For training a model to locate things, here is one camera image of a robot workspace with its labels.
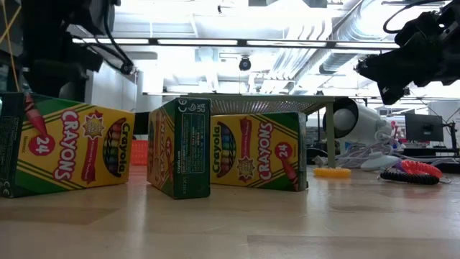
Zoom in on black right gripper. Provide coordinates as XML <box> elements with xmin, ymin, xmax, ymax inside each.
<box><xmin>355</xmin><ymin>12</ymin><xmax>449</xmax><ymax>106</ymax></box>

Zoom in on long linear ceiling light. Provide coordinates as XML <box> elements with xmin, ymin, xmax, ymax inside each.
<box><xmin>71</xmin><ymin>37</ymin><xmax>400</xmax><ymax>50</ymax></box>

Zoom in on yellow extension cable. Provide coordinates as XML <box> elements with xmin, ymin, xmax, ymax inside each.
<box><xmin>0</xmin><ymin>0</ymin><xmax>23</xmax><ymax>93</ymax></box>

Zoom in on white desk lamp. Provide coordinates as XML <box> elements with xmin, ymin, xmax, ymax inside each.
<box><xmin>322</xmin><ymin>96</ymin><xmax>393</xmax><ymax>147</ymax></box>

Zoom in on black coil keychain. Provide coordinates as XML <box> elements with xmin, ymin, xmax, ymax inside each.
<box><xmin>379</xmin><ymin>171</ymin><xmax>441</xmax><ymax>186</ymax></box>

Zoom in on yellow green Crayola crayon box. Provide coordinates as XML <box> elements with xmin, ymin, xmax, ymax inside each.
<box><xmin>210</xmin><ymin>112</ymin><xmax>309</xmax><ymax>192</ymax></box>
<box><xmin>0</xmin><ymin>91</ymin><xmax>137</xmax><ymax>199</ymax></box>
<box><xmin>146</xmin><ymin>96</ymin><xmax>212</xmax><ymax>200</ymax></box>

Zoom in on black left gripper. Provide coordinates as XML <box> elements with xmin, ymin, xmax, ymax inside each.
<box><xmin>23</xmin><ymin>35</ymin><xmax>105</xmax><ymax>101</ymax></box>

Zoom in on black computer monitor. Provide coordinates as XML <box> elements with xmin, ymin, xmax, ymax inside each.
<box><xmin>134</xmin><ymin>112</ymin><xmax>150</xmax><ymax>136</ymax></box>
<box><xmin>405</xmin><ymin>113</ymin><xmax>445</xmax><ymax>142</ymax></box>

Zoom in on white round lamp switch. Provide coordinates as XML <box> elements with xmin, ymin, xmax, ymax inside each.
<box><xmin>360</xmin><ymin>154</ymin><xmax>402</xmax><ymax>171</ymax></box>

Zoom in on yellow coil keychain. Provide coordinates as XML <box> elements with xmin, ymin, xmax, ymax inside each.
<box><xmin>313</xmin><ymin>167</ymin><xmax>352</xmax><ymax>179</ymax></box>

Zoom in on green perforated metal shelf riser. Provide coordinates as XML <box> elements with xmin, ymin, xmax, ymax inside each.
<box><xmin>179</xmin><ymin>93</ymin><xmax>338</xmax><ymax>169</ymax></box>

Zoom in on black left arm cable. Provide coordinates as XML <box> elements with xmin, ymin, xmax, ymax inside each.
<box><xmin>102</xmin><ymin>0</ymin><xmax>134</xmax><ymax>76</ymax></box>

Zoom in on orange plastic basket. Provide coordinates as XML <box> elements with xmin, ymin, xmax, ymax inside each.
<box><xmin>130</xmin><ymin>139</ymin><xmax>150</xmax><ymax>166</ymax></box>

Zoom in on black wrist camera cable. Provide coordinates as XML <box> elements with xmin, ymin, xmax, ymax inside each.
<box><xmin>382</xmin><ymin>0</ymin><xmax>452</xmax><ymax>35</ymax></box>

